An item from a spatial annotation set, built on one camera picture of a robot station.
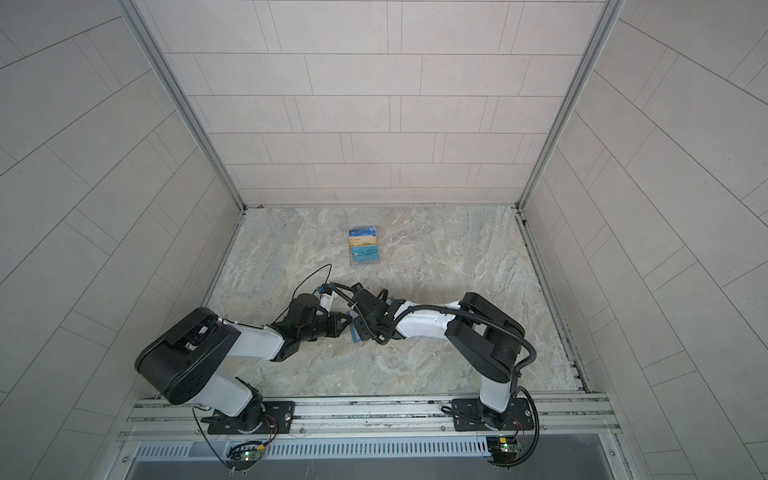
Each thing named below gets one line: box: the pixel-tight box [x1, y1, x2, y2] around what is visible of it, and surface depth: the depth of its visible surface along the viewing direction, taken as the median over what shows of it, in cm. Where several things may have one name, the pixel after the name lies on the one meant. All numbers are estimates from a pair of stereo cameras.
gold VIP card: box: [350, 237, 377, 248], surface depth 103 cm
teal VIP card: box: [352, 245, 379, 263], surface depth 101 cm
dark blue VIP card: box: [349, 226, 377, 237], surface depth 104 cm
